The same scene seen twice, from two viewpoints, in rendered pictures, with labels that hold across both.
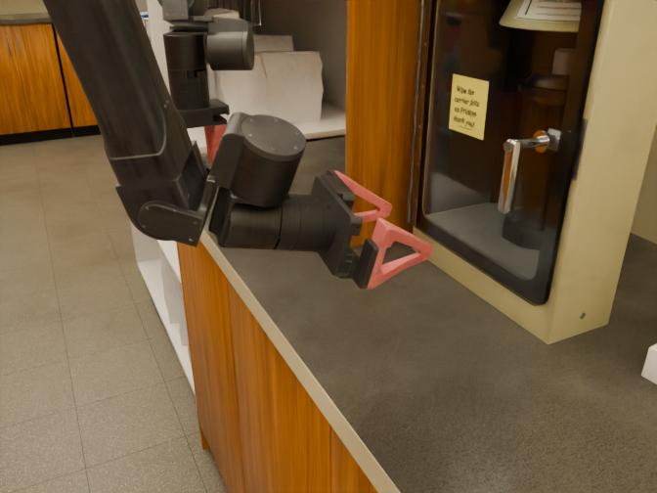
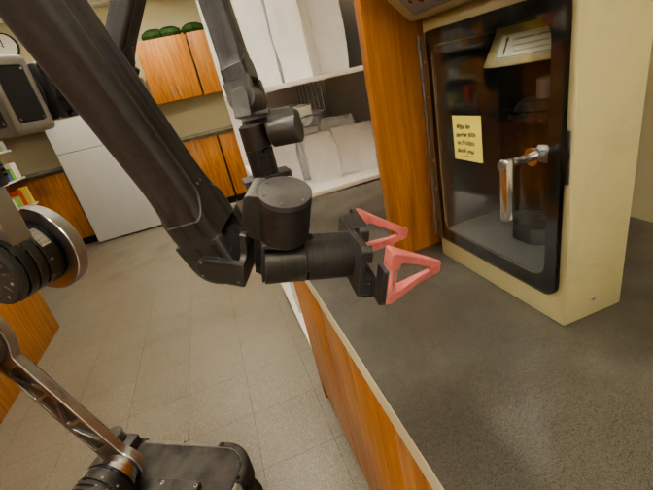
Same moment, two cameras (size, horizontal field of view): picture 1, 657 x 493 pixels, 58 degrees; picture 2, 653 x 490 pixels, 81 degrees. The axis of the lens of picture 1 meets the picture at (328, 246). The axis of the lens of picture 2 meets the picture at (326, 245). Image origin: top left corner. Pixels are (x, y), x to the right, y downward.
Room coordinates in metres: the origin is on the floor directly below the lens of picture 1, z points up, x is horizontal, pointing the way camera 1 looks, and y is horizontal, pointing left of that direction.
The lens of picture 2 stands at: (0.13, -0.07, 1.36)
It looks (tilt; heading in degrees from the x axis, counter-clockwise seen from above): 24 degrees down; 13
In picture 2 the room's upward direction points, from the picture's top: 13 degrees counter-clockwise
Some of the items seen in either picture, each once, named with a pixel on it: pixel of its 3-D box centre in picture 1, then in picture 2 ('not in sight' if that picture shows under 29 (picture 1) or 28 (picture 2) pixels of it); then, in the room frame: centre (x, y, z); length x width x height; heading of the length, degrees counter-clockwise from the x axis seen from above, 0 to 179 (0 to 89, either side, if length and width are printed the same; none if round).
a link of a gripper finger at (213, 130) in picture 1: (200, 139); not in sight; (0.91, 0.20, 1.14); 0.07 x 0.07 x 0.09; 27
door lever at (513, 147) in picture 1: (520, 172); (516, 185); (0.67, -0.23, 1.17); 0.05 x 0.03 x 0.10; 116
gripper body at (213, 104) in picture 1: (190, 93); (263, 165); (0.91, 0.21, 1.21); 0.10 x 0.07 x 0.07; 117
